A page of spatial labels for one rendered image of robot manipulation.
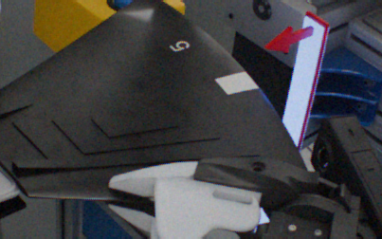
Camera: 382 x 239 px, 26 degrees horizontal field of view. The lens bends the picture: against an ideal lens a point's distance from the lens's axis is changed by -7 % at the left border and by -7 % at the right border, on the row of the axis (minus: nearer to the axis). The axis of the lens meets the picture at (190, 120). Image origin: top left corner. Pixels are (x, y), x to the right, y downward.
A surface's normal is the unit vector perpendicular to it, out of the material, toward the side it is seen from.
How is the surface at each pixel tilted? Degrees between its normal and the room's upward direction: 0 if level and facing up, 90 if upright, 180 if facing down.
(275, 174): 7
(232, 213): 6
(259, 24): 90
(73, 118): 6
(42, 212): 90
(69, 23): 90
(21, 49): 90
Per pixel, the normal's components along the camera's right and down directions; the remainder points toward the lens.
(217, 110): 0.36, -0.69
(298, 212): -0.21, 0.66
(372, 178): 0.14, -0.73
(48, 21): -0.74, 0.33
